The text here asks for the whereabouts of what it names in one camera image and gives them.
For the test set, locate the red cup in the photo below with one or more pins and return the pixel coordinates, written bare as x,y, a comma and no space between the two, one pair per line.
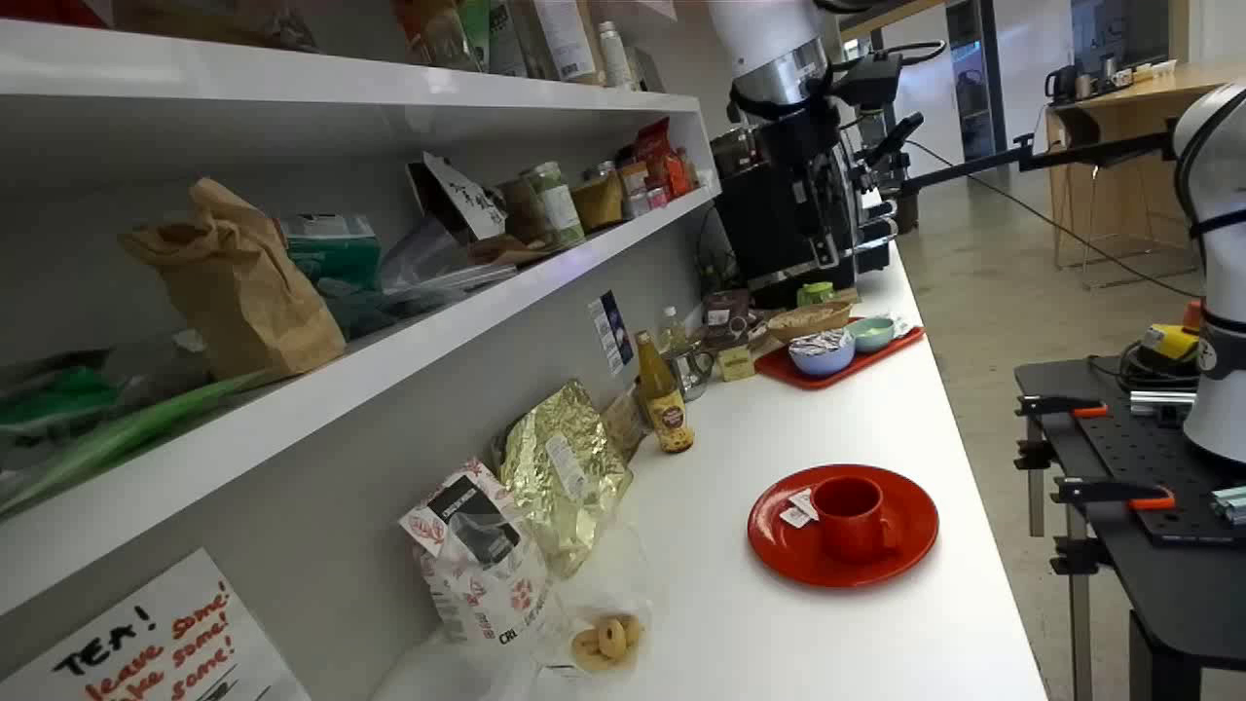
849,515

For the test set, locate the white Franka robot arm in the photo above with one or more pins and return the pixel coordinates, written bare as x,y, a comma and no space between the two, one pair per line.
1222,260

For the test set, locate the small green cup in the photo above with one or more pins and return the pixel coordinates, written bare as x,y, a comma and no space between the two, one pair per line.
815,292

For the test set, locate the red plate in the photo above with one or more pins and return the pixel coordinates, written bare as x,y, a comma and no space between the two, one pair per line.
792,552

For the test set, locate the blue white box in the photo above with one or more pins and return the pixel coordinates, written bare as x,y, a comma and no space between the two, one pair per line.
615,328

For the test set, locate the clear oil bottle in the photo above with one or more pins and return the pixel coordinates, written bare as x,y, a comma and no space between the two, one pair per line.
673,332

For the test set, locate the bottle with yellow label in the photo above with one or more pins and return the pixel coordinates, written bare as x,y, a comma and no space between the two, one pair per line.
667,412

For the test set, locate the small brown box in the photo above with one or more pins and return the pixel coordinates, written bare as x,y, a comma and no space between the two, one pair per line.
727,317

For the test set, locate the gold foil bag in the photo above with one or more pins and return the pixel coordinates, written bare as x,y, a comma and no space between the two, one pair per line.
565,473

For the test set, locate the yellow jar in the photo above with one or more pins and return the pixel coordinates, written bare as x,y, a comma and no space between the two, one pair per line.
599,200

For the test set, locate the green jar with white label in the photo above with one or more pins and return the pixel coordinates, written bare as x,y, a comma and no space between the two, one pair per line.
560,209

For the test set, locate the red box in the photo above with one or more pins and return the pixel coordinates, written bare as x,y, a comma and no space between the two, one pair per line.
665,162

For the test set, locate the blue and white bowl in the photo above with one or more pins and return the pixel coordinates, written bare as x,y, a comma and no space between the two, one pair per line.
822,356

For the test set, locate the black coffee machine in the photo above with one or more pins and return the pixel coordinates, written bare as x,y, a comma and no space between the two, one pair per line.
784,209

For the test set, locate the white card with black print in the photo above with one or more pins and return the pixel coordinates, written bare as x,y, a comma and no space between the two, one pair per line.
452,197

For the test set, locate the white tea bag tag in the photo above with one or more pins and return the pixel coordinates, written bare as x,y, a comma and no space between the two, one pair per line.
796,510

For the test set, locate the teal bowl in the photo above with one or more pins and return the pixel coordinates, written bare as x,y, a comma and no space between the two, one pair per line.
874,332

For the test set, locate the white bag with red print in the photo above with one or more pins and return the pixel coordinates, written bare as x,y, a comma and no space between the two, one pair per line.
474,558

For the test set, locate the red tray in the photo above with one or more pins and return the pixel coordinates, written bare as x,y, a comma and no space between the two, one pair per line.
880,352

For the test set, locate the clear plastic cookie bag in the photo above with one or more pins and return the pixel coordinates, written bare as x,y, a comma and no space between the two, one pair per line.
610,639

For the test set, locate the green box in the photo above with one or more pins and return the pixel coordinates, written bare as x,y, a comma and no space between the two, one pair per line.
338,260

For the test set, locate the white bottle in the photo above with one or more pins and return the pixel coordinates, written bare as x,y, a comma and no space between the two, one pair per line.
565,36

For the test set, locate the brown paper bag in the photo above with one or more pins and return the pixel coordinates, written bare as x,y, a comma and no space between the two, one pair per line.
256,292

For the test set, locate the black boom rod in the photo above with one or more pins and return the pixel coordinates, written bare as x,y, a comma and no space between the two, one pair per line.
1036,162

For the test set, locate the long green packet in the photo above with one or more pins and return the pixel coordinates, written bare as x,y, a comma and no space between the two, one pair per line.
117,435

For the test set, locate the wooden desk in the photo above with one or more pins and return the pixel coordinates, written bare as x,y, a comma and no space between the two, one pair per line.
1115,157

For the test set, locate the yellow and black device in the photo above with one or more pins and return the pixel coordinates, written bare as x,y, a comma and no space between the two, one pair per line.
1166,345

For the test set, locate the white handwritten tea sign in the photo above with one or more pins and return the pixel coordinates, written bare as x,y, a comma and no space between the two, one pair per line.
156,649

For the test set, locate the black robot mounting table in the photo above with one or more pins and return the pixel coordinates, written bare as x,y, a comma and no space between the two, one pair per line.
1171,571

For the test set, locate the white wall shelf unit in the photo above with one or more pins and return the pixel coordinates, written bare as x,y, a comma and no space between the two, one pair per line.
392,352

